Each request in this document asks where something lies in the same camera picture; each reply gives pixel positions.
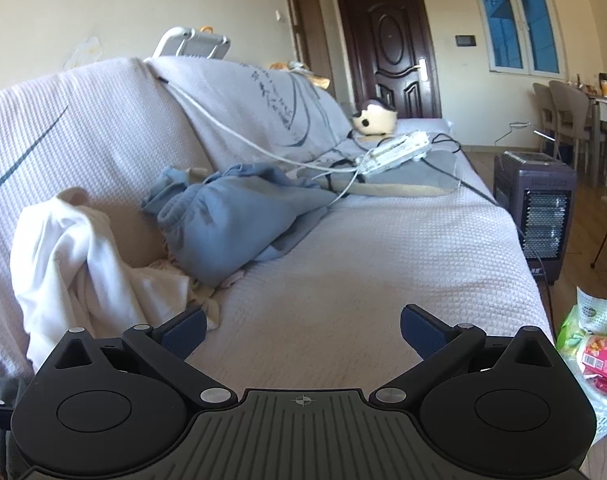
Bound dark purple electric heater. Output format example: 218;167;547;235
493;151;578;286

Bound wooden door frame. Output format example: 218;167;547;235
280;0;334;96

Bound printed sofa back cushion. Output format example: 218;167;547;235
146;56;354;171

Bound white plastic stand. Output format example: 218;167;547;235
150;27;231;61

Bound white power strip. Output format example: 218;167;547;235
356;130;430;178

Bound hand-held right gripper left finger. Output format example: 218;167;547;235
53;306;236;409

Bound green printed plastic bag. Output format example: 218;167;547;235
556;286;607;401

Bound black power cable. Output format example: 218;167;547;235
313;131;557;331

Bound white cable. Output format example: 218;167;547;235
156;76;379;207

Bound round plush toy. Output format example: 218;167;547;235
352;99;399;137

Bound white framed window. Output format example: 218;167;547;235
467;0;569;80

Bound white sweatshirt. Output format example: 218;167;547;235
10;195;221;376

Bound dark brown door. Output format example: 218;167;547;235
333;0;443;120

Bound pink instant noodle cup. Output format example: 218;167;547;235
578;334;607;386

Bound light blue sweatpants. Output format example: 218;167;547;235
140;162;337;286

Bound pale teal garment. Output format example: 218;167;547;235
148;165;196;203

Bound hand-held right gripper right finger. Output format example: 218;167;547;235
371;304;559;406

